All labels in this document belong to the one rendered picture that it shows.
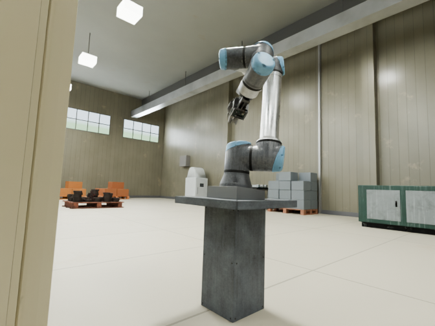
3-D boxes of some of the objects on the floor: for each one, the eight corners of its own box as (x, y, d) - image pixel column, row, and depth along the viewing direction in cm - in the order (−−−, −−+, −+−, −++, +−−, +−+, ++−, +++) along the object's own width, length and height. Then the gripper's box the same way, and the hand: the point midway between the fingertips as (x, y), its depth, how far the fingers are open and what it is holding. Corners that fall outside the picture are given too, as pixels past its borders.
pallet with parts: (124, 207, 749) (125, 190, 754) (69, 209, 656) (70, 189, 661) (112, 205, 822) (114, 189, 827) (61, 206, 728) (63, 188, 733)
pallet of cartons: (81, 198, 1149) (83, 182, 1157) (87, 199, 1074) (89, 182, 1081) (46, 198, 1065) (48, 180, 1072) (50, 199, 990) (52, 180, 997)
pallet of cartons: (122, 198, 1277) (123, 182, 1285) (131, 199, 1198) (132, 182, 1206) (91, 198, 1183) (92, 181, 1191) (99, 199, 1103) (101, 181, 1111)
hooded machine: (207, 202, 1140) (208, 167, 1155) (195, 203, 1095) (197, 166, 1110) (196, 202, 1199) (197, 168, 1214) (184, 202, 1153) (186, 167, 1169)
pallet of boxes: (318, 213, 764) (317, 173, 776) (303, 215, 709) (303, 171, 721) (282, 210, 854) (282, 173, 866) (267, 211, 799) (267, 172, 811)
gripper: (236, 96, 108) (219, 129, 124) (256, 103, 109) (236, 134, 126) (238, 83, 113) (221, 116, 129) (257, 90, 114) (238, 123, 131)
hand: (230, 119), depth 128 cm, fingers closed
